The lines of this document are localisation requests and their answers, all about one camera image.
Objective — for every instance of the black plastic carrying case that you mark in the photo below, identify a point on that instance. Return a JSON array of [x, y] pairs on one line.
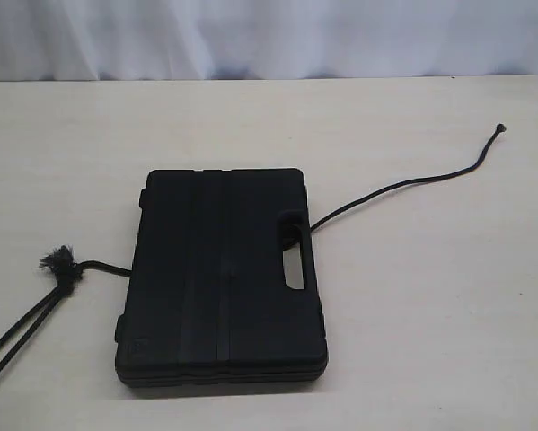
[[223, 286]]

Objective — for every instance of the white backdrop curtain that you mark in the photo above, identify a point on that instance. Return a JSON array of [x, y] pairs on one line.
[[202, 40]]

